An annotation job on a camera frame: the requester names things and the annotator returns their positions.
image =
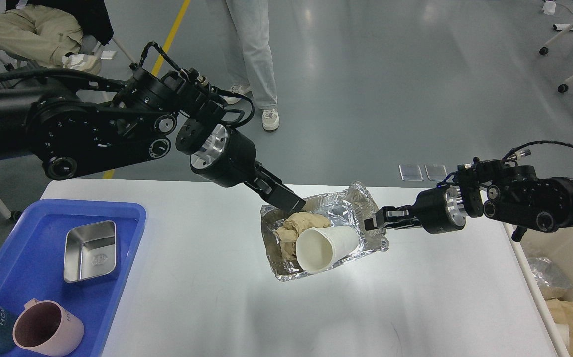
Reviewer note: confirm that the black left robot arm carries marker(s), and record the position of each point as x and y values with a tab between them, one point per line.
79	124

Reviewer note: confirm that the white paper cup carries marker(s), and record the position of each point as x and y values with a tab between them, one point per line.
317	249

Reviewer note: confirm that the pink mug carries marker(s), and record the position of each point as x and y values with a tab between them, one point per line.
48	329

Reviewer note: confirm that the seated person khaki trousers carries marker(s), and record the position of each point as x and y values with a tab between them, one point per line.
50	32

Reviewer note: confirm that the clear floor marker plate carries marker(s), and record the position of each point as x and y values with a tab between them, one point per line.
436	172

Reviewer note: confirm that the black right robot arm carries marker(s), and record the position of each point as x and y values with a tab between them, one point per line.
501	190

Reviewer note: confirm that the stainless steel rectangular container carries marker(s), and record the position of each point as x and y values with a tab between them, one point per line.
92	254

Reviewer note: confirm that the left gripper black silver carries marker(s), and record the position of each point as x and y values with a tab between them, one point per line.
228	158

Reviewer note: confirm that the blue plastic tray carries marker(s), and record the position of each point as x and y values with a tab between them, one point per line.
32	262

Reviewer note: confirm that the white plastic bin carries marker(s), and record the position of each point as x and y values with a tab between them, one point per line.
558	246

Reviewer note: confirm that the standing person grey jeans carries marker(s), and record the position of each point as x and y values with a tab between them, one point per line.
251	20

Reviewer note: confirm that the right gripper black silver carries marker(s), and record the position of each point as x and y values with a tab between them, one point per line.
439	210

